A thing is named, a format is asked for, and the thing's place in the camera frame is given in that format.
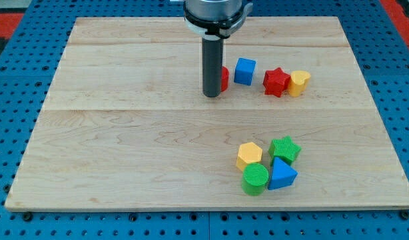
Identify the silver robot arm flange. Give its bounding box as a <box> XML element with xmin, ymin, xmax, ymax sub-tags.
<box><xmin>183</xmin><ymin>0</ymin><xmax>253</xmax><ymax>41</ymax></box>

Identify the green star block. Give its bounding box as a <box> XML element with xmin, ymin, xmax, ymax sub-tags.
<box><xmin>268</xmin><ymin>136</ymin><xmax>302</xmax><ymax>166</ymax></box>

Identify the yellow hexagon block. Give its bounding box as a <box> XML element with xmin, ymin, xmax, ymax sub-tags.
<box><xmin>236</xmin><ymin>142</ymin><xmax>262</xmax><ymax>171</ymax></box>

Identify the red round block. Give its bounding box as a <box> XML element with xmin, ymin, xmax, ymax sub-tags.
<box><xmin>221</xmin><ymin>66</ymin><xmax>230</xmax><ymax>92</ymax></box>

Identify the green cylinder block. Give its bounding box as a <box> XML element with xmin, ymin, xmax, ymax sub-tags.
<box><xmin>241</xmin><ymin>163</ymin><xmax>269</xmax><ymax>196</ymax></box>

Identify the black cylindrical pointer rod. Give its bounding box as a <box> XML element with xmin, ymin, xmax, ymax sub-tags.
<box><xmin>202</xmin><ymin>39</ymin><xmax>223</xmax><ymax>97</ymax></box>

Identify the blue triangle block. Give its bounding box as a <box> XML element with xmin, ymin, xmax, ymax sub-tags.
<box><xmin>267</xmin><ymin>157</ymin><xmax>298</xmax><ymax>190</ymax></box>

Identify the light wooden board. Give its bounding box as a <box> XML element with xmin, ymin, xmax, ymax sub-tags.
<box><xmin>5</xmin><ymin>17</ymin><xmax>409</xmax><ymax>212</ymax></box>

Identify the blue cube block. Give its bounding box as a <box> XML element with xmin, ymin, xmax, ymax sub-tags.
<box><xmin>234</xmin><ymin>58</ymin><xmax>256</xmax><ymax>86</ymax></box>

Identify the yellow heart block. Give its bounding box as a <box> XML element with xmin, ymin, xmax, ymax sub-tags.
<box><xmin>287</xmin><ymin>70</ymin><xmax>311</xmax><ymax>97</ymax></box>

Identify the red star block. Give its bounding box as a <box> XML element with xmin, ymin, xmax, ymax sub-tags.
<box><xmin>262</xmin><ymin>67</ymin><xmax>290</xmax><ymax>97</ymax></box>

